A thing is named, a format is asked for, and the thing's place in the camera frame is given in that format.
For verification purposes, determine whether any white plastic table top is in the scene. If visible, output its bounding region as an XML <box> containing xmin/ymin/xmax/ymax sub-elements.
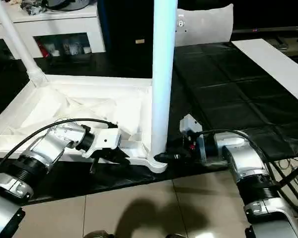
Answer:
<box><xmin>0</xmin><ymin>74</ymin><xmax>168</xmax><ymax>174</ymax></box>

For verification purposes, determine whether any black stand leg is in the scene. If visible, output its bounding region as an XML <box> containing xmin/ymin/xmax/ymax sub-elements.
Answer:
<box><xmin>279</xmin><ymin>165</ymin><xmax>298</xmax><ymax>190</ymax></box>

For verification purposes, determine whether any white flat board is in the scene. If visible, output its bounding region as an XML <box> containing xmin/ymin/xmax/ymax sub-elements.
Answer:
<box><xmin>231</xmin><ymin>38</ymin><xmax>298</xmax><ymax>108</ymax></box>

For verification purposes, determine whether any grey cushion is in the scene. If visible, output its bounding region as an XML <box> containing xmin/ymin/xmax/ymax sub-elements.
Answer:
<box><xmin>174</xmin><ymin>4</ymin><xmax>234</xmax><ymax>47</ymax></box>

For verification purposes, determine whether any black cabinet with gold label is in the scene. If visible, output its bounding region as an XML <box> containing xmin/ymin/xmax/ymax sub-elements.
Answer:
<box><xmin>97</xmin><ymin>0</ymin><xmax>298</xmax><ymax>56</ymax></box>

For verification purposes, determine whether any white glass-door cabinet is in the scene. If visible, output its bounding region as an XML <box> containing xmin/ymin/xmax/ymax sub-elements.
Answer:
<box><xmin>0</xmin><ymin>0</ymin><xmax>106</xmax><ymax>60</ymax></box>

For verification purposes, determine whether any dark round appliance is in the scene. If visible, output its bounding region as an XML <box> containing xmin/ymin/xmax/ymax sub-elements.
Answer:
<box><xmin>20</xmin><ymin>0</ymin><xmax>91</xmax><ymax>13</ymax></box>

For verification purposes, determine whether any floor cable bundle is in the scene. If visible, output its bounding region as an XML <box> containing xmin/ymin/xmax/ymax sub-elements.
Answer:
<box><xmin>274</xmin><ymin>156</ymin><xmax>298</xmax><ymax>175</ymax></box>

